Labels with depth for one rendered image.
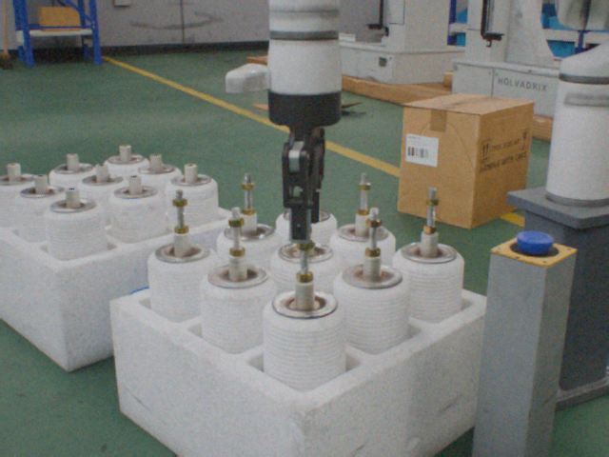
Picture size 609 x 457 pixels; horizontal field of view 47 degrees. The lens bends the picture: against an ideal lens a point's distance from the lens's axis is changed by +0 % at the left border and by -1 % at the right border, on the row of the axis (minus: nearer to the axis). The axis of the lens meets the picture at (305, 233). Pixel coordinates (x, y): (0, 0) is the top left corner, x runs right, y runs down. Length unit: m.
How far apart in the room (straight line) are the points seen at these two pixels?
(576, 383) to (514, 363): 0.32
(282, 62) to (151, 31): 6.54
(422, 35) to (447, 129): 2.35
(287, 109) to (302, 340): 0.25
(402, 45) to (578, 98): 3.14
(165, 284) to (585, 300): 0.60
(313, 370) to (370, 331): 0.11
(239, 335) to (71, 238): 0.42
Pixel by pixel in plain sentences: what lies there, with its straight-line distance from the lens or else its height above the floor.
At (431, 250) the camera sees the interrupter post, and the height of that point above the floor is 0.26.
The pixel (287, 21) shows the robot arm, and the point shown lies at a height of 0.56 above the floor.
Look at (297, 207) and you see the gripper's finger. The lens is 0.70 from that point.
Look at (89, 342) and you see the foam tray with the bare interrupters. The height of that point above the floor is 0.04.
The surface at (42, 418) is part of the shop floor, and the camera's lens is 1.13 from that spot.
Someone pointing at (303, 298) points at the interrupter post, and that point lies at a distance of 0.79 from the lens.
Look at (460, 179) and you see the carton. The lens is 1.87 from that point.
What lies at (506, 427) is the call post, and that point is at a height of 0.10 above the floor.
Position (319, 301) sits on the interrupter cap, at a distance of 0.81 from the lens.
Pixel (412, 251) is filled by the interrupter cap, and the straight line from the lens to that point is 0.97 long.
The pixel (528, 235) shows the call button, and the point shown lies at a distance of 0.83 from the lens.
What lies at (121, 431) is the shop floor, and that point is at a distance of 1.07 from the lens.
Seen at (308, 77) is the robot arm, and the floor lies 0.51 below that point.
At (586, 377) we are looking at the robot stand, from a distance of 1.17.
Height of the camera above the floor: 0.59
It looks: 19 degrees down
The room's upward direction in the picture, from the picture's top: straight up
